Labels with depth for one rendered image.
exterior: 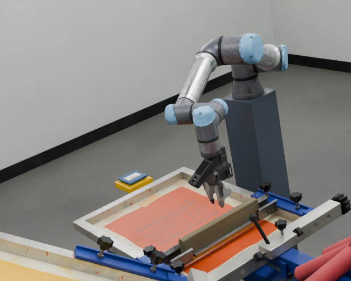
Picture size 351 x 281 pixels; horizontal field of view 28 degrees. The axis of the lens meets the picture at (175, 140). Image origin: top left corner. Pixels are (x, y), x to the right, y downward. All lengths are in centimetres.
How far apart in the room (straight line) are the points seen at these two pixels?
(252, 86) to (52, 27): 324
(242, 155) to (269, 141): 14
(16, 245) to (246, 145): 157
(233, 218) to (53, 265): 80
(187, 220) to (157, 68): 411
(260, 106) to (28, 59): 323
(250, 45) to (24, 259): 124
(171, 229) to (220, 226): 28
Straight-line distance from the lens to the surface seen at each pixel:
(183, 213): 282
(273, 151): 332
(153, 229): 275
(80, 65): 631
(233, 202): 283
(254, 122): 317
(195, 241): 246
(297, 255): 228
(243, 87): 318
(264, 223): 265
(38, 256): 199
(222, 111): 244
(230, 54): 272
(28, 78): 609
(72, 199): 546
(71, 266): 200
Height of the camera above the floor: 227
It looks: 22 degrees down
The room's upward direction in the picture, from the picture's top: 12 degrees counter-clockwise
